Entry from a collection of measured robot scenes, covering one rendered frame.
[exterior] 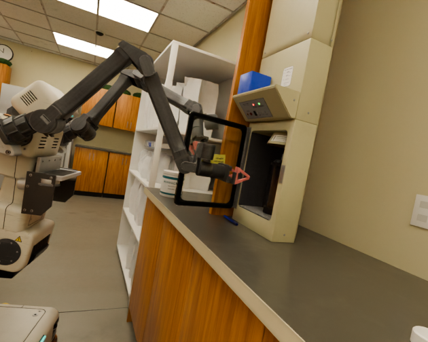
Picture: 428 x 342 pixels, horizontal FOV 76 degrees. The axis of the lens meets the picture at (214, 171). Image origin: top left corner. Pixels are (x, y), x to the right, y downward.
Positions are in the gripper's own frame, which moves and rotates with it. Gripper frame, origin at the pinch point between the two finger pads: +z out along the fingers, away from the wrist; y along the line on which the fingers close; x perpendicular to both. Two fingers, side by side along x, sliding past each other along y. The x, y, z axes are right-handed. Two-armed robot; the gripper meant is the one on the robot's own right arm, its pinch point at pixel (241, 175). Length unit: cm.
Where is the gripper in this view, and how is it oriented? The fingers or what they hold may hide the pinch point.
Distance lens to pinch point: 112.6
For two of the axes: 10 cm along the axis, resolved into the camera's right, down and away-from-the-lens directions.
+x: -2.0, 9.8, 0.6
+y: -4.1, -1.4, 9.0
